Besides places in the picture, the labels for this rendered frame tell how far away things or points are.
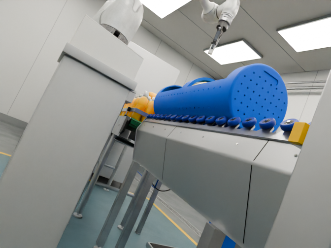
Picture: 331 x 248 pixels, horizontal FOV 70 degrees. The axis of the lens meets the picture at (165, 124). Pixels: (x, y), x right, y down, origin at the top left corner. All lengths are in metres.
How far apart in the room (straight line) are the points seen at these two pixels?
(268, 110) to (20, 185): 0.98
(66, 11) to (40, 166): 5.19
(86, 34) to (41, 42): 4.80
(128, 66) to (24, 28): 4.90
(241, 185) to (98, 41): 0.76
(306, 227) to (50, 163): 0.91
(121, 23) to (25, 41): 4.74
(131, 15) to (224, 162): 0.79
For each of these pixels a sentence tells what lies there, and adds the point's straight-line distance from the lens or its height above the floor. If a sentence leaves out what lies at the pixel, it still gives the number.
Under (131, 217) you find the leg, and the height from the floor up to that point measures 0.27.
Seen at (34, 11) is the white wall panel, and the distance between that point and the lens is 5.97.
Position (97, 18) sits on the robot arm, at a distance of 1.37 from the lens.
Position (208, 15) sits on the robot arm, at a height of 1.78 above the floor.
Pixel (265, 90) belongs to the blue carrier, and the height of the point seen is 1.14.
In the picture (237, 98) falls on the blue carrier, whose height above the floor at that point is 1.05.
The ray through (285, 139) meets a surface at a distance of 0.64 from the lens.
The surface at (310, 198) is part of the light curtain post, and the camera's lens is 0.27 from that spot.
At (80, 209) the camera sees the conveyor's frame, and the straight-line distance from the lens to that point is 2.16.
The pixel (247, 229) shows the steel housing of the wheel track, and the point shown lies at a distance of 0.69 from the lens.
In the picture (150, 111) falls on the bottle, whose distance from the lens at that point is 1.81.
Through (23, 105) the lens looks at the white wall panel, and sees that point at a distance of 5.73.
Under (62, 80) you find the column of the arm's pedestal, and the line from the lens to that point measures 1.01.
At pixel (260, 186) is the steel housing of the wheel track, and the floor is 0.79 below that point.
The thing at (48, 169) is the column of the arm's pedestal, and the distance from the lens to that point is 1.04.
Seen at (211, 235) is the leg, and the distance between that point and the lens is 0.77.
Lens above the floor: 0.77
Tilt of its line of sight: 6 degrees up
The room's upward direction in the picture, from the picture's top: 24 degrees clockwise
